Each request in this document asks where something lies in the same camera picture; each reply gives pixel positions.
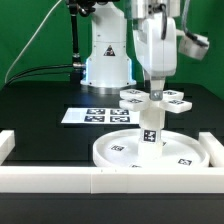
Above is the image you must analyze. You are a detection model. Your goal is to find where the white front fence rail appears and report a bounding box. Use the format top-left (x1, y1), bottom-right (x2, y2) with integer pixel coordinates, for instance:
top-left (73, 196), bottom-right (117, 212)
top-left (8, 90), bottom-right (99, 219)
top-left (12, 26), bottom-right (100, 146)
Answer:
top-left (0, 166), bottom-right (224, 194)

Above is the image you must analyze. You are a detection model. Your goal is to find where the white left fence rail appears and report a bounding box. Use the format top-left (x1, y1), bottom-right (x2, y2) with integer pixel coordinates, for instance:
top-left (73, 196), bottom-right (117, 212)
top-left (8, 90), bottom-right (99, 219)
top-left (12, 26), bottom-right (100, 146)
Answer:
top-left (0, 130), bottom-right (15, 166)

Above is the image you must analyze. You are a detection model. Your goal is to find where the white fence rail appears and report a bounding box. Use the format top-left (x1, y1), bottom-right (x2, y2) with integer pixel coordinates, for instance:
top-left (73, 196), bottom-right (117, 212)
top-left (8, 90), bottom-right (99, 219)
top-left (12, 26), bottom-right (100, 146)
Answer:
top-left (199, 132), bottom-right (224, 168)
top-left (0, 130), bottom-right (15, 166)
top-left (0, 166), bottom-right (224, 194)

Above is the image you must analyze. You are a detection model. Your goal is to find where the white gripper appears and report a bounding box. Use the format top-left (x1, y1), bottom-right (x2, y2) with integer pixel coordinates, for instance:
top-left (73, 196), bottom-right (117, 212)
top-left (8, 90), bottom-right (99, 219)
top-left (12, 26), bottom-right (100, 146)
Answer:
top-left (133, 15), bottom-right (177, 101)

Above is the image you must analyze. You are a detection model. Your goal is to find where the white marker sheet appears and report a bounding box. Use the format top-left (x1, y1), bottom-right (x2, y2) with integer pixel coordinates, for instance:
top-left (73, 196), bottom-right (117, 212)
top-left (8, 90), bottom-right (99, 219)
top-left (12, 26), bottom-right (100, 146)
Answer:
top-left (61, 108), bottom-right (139, 124)

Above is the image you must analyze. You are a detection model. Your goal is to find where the white cross-shaped table base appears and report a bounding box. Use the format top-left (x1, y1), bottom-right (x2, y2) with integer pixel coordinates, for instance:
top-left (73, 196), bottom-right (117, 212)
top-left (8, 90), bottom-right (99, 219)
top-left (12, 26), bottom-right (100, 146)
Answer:
top-left (119, 89), bottom-right (192, 113)

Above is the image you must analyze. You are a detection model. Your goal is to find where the white right fence rail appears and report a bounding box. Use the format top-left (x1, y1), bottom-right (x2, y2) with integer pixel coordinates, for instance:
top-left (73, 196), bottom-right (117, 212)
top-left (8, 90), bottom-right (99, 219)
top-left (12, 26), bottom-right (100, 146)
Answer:
top-left (199, 132), bottom-right (224, 168)

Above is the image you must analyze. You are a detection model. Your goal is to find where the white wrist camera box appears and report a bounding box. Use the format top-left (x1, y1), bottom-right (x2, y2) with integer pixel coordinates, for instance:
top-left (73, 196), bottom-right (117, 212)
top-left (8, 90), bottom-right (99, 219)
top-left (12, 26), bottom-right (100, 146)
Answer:
top-left (178, 35), bottom-right (210, 60)

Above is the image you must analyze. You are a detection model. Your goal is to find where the white round table top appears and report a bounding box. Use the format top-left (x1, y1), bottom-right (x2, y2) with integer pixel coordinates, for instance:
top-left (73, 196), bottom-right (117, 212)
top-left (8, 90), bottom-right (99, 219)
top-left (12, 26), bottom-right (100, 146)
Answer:
top-left (93, 129), bottom-right (210, 169)

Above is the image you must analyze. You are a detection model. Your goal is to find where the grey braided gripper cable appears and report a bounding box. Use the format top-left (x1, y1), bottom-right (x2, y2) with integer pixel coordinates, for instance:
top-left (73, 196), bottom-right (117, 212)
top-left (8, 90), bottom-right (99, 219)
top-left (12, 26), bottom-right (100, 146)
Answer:
top-left (181, 0), bottom-right (209, 46)

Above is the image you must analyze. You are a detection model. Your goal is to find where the black cable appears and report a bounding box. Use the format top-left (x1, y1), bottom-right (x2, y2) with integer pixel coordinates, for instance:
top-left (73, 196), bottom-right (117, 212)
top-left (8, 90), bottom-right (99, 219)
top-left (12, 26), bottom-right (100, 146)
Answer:
top-left (4, 64), bottom-right (75, 88)

